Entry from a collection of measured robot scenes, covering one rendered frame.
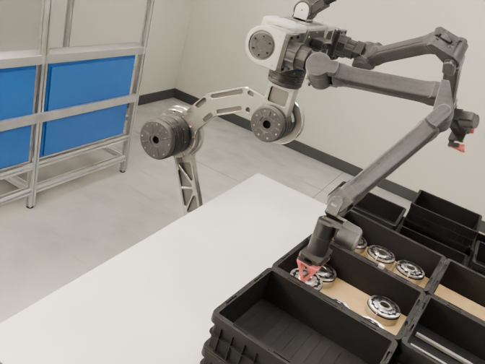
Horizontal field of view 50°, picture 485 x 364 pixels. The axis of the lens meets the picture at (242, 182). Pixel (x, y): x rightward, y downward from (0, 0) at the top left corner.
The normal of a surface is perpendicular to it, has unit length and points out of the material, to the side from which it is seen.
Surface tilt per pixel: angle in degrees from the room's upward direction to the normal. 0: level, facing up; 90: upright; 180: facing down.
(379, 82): 58
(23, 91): 90
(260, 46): 90
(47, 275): 0
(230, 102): 90
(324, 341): 0
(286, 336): 0
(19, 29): 90
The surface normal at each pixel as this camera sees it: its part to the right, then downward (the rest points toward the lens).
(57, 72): 0.85, 0.40
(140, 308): 0.25, -0.87
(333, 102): -0.47, 0.27
